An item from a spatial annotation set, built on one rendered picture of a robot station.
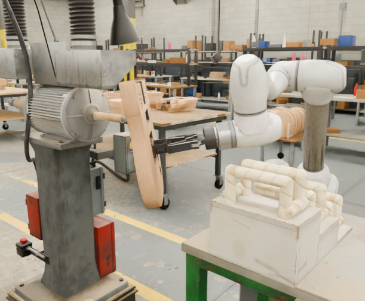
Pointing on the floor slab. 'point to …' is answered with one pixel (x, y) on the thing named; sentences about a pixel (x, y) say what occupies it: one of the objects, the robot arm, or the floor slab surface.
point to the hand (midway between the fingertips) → (154, 147)
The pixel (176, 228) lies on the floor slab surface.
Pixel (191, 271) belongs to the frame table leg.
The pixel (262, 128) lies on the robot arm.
